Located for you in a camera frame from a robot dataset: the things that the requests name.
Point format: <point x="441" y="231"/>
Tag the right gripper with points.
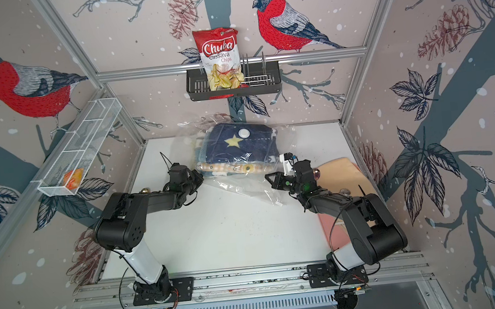
<point x="278" y="180"/>

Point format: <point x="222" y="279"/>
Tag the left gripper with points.
<point x="199" y="178"/>

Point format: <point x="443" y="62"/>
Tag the clear plastic vacuum bag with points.
<point x="252" y="185"/>

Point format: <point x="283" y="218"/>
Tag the navy star blanket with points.
<point x="240" y="143"/>

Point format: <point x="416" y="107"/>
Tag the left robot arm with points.
<point x="122" y="227"/>

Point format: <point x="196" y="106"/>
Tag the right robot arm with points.
<point x="363" y="231"/>

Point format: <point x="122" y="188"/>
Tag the red Chuba chips bag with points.
<point x="220" y="57"/>

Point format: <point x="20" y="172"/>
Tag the beige pink cutting board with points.
<point x="335" y="176"/>

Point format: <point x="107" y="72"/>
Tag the orange item in basket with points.
<point x="73" y="179"/>

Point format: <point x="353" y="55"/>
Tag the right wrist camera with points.
<point x="288" y="160"/>

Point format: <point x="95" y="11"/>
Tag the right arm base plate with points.
<point x="320" y="276"/>

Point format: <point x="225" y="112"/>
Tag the black wall shelf basket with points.
<point x="258" y="79"/>

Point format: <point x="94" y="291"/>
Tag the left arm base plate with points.
<point x="167" y="291"/>

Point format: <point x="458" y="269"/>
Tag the white mesh wall basket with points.
<point x="82" y="146"/>

